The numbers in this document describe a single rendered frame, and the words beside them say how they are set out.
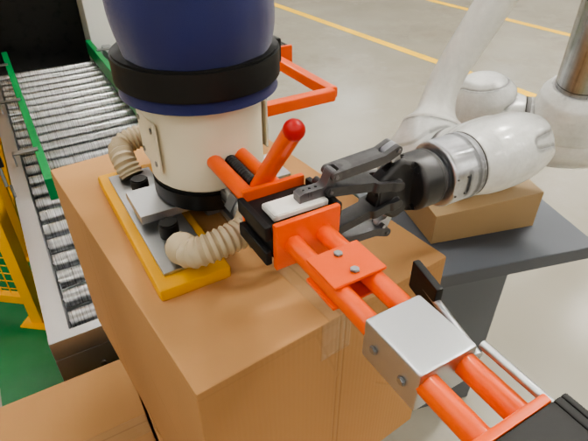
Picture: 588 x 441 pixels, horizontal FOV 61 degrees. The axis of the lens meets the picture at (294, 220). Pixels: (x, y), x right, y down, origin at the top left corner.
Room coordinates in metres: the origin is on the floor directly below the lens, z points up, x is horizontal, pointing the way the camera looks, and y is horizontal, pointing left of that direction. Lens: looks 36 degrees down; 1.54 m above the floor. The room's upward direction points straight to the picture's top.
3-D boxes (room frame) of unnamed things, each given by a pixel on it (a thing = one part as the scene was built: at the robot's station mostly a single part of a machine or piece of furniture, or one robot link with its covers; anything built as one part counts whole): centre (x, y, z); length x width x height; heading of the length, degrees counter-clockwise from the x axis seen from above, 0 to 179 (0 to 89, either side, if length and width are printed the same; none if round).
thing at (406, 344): (0.28, -0.10, 1.20); 0.07 x 0.07 x 0.04; 31
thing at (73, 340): (0.97, 0.28, 0.58); 0.70 x 0.03 x 0.06; 120
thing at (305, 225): (0.47, 0.01, 1.20); 0.10 x 0.08 x 0.06; 121
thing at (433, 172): (0.54, -0.14, 1.20); 0.09 x 0.07 x 0.08; 120
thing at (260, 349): (0.68, 0.12, 0.87); 0.60 x 0.40 x 0.40; 36
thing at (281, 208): (0.47, 0.00, 1.22); 0.07 x 0.03 x 0.01; 120
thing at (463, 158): (0.58, -0.20, 1.20); 0.09 x 0.06 x 0.09; 30
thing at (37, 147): (2.16, 1.28, 0.60); 1.60 x 0.11 x 0.09; 30
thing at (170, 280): (0.63, 0.21, 1.09); 0.34 x 0.10 x 0.05; 31
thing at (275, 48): (0.69, 0.13, 1.31); 0.23 x 0.23 x 0.04
